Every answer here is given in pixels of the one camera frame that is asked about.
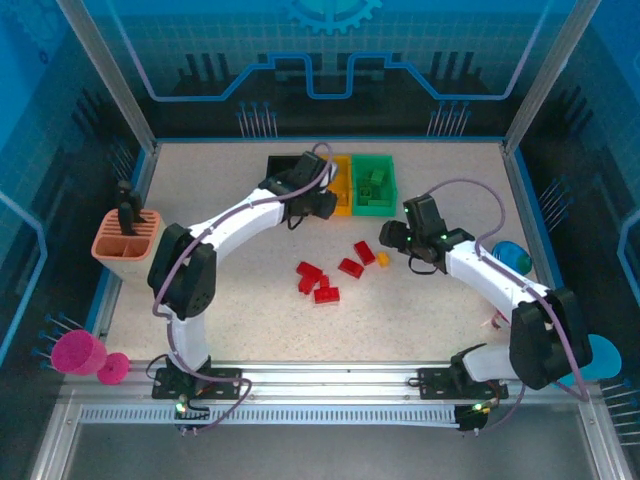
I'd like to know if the yellow plastic bin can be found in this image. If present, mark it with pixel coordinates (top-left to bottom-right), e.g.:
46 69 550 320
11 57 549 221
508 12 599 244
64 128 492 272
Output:
322 154 354 218

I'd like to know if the black plastic bin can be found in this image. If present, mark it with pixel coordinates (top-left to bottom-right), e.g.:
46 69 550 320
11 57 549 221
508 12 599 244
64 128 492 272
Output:
266 154 302 182

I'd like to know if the blue bowl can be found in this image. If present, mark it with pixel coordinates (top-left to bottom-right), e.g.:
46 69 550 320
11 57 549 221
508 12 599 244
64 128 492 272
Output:
490 240 527 274

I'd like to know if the green plastic bin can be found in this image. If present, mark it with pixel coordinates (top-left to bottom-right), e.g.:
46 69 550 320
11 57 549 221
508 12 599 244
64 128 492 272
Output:
351 153 399 217

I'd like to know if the salmon utensil holder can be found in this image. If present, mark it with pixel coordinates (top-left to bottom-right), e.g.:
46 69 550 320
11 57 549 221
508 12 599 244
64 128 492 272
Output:
90 208 164 264

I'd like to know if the cyan plate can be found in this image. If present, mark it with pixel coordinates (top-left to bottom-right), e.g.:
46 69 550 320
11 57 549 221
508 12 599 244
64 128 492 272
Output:
553 333 623 390

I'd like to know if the small pink cup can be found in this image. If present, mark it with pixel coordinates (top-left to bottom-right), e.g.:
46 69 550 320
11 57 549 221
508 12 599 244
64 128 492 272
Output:
96 351 132 387

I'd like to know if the large pink cup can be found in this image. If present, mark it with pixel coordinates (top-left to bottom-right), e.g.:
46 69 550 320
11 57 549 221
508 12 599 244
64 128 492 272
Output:
50 329 107 377

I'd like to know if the black camera cable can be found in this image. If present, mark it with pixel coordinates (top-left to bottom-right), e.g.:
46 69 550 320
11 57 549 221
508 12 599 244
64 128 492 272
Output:
407 252 439 275

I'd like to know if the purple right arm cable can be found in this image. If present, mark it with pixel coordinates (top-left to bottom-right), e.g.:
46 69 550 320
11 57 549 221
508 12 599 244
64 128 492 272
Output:
424 178 591 432

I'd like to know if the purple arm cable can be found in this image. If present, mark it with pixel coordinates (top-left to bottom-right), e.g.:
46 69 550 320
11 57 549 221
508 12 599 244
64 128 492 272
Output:
424 178 591 432
151 142 335 432

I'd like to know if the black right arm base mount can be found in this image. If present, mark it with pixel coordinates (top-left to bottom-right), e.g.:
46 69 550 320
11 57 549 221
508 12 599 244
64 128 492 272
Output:
416 366 510 402

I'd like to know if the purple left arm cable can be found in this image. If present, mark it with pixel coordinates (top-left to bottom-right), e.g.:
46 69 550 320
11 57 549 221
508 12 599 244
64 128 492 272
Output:
151 142 335 432

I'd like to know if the aluminium mounting rail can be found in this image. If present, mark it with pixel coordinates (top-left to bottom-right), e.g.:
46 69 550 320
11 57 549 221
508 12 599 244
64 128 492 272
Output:
62 358 594 407

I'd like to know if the black utensil handle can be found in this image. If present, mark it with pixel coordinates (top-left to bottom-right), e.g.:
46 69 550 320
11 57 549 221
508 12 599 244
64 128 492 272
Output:
117 201 149 237
116 180 142 214

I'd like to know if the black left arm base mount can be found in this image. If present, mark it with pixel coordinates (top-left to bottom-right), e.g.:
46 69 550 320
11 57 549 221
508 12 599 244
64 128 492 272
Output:
151 363 244 402

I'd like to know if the aluminium frame post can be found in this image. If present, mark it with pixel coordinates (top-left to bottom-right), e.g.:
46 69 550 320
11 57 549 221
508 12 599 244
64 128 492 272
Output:
502 0 596 151
54 0 157 151

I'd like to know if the slotted cable duct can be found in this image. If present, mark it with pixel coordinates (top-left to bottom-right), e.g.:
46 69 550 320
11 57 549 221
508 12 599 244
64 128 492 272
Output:
78 406 462 427

